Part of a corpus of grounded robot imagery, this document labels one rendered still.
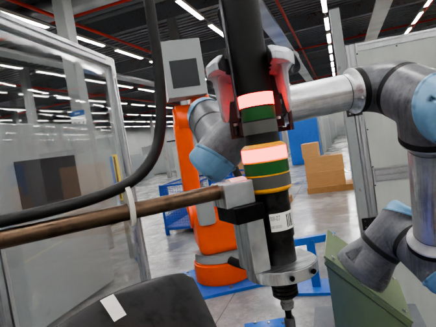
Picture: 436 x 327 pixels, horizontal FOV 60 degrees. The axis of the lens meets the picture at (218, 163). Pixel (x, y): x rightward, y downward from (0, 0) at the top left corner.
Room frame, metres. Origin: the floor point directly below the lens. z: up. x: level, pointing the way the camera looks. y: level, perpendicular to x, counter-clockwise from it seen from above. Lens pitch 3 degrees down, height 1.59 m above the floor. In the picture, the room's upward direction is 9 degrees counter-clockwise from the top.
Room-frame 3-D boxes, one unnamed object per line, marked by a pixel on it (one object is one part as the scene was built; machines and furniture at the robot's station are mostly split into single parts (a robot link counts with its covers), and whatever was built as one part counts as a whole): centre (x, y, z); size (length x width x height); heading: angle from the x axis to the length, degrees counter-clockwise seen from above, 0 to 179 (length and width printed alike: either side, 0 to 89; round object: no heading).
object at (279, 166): (0.37, -0.05, 1.56); 0.04 x 0.04 x 0.01
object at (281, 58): (0.37, -0.07, 1.64); 0.09 x 0.03 x 0.06; 0
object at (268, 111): (0.37, -0.05, 1.61); 0.03 x 0.03 x 0.01
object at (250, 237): (0.36, -0.04, 1.50); 0.09 x 0.07 x 0.10; 114
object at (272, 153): (0.37, -0.05, 1.57); 0.04 x 0.04 x 0.01
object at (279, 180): (0.37, -0.05, 1.55); 0.04 x 0.04 x 0.01
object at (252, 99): (0.37, -0.05, 1.62); 0.03 x 0.03 x 0.01
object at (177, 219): (7.65, 0.60, 0.49); 1.27 x 0.88 x 0.98; 161
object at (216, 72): (0.38, -0.02, 1.64); 0.09 x 0.03 x 0.06; 159
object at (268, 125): (0.37, -0.05, 1.60); 0.03 x 0.03 x 0.01
